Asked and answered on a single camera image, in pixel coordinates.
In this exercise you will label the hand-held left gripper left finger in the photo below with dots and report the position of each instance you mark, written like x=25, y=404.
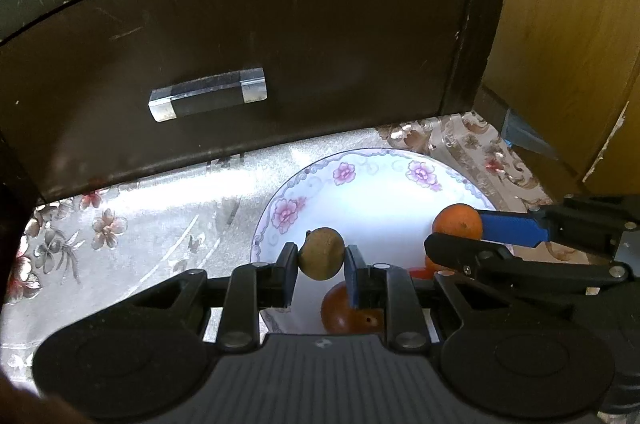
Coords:
x=291, y=276

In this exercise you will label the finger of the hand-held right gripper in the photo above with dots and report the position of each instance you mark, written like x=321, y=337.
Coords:
x=500, y=261
x=510, y=226

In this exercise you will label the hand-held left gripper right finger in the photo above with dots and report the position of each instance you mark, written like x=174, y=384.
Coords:
x=352, y=279

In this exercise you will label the large dark red tomato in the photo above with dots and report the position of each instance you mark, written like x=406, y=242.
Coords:
x=345, y=311

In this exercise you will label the brown longan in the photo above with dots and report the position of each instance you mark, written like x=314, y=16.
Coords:
x=321, y=254

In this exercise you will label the small red cherry tomato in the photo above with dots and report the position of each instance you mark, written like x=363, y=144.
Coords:
x=420, y=273

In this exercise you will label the small orange mandarin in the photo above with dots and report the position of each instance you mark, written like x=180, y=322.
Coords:
x=431, y=265

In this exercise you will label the white floral plate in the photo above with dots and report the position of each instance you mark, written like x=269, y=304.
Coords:
x=380, y=214

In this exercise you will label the floral tablecloth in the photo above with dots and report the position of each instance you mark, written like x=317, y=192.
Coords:
x=150, y=254

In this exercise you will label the light wooden cabinet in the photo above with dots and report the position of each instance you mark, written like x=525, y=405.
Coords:
x=565, y=28

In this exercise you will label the dark wooden nightstand drawer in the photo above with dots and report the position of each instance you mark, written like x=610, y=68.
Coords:
x=300, y=28

